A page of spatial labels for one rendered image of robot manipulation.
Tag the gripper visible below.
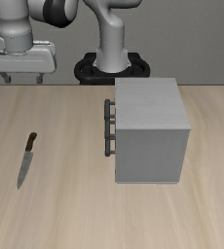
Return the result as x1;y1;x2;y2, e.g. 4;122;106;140
0;32;57;85

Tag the brown-handled knife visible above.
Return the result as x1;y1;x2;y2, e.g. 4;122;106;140
16;131;38;191

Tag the grey cabinet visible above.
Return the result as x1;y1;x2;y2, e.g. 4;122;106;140
103;77;192;185

